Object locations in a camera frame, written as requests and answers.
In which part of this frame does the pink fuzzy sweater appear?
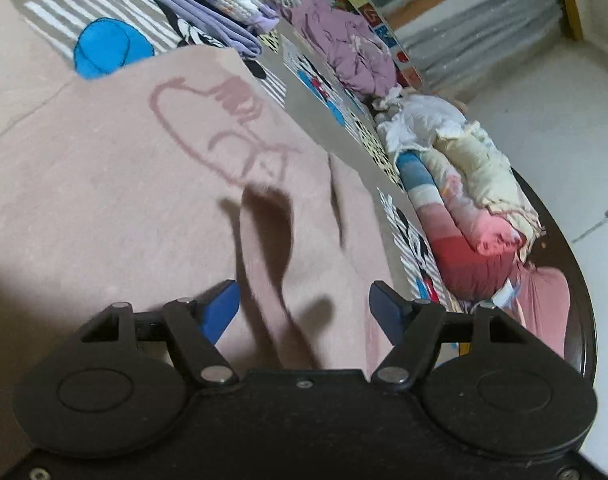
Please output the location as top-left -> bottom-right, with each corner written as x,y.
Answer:
0,0 -> 389,387

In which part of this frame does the striped pink red blanket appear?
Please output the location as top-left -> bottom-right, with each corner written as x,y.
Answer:
396,151 -> 522,301

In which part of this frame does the pink pillow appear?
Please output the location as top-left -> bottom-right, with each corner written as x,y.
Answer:
514,264 -> 570,358

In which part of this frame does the dark wooden bed headboard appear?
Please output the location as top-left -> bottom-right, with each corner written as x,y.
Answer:
513,169 -> 598,384

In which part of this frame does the cream yellow crumpled garment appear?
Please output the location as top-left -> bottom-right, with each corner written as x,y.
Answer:
420,122 -> 544,261

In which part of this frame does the white crumpled garment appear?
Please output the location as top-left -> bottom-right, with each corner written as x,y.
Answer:
372,86 -> 468,162

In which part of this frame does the grey curtain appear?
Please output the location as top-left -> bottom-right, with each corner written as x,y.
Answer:
405,0 -> 563,91

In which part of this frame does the crumpled purple garment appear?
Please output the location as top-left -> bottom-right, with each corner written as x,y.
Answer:
282,0 -> 397,99

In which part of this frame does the Mickey Mouse bed sheet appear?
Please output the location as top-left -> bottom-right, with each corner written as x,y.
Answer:
9,0 -> 460,311

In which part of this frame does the colourful alphabet foam border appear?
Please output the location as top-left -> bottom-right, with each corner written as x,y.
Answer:
333,0 -> 424,89

